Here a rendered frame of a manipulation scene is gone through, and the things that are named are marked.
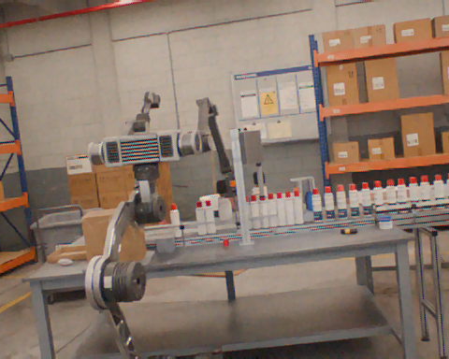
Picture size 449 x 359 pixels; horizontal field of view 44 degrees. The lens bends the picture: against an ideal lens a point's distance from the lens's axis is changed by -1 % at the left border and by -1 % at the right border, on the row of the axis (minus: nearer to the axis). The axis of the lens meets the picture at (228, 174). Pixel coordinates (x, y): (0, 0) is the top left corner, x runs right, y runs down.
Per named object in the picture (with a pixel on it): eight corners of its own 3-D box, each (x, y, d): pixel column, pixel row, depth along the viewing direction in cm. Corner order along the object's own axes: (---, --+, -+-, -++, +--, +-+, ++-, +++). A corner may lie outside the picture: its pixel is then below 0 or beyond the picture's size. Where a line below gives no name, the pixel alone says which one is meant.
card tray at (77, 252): (107, 248, 356) (107, 242, 355) (96, 258, 330) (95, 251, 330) (61, 253, 357) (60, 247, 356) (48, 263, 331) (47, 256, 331)
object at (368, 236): (361, 205, 422) (360, 203, 422) (414, 240, 291) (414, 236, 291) (87, 235, 429) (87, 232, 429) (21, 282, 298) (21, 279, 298)
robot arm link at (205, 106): (193, 95, 328) (209, 91, 326) (201, 112, 337) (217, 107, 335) (190, 148, 297) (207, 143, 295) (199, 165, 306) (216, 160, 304)
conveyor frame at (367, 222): (372, 222, 343) (371, 214, 343) (376, 225, 332) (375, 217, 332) (108, 251, 348) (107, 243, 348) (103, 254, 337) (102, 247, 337)
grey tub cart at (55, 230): (56, 285, 611) (44, 199, 603) (114, 278, 617) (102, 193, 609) (38, 310, 523) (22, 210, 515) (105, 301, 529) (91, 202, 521)
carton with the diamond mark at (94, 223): (147, 251, 325) (140, 205, 323) (143, 260, 301) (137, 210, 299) (94, 257, 323) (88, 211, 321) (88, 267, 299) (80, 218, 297)
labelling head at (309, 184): (315, 217, 354) (311, 177, 352) (318, 220, 341) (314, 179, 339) (294, 219, 354) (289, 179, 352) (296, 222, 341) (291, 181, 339)
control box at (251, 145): (264, 161, 331) (260, 129, 330) (248, 165, 318) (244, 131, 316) (250, 162, 338) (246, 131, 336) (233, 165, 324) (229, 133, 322)
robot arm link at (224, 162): (197, 109, 330) (214, 105, 328) (199, 107, 336) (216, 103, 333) (219, 176, 343) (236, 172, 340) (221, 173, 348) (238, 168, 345)
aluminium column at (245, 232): (250, 241, 328) (238, 127, 322) (250, 243, 323) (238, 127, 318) (242, 242, 328) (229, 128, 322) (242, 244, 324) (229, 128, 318)
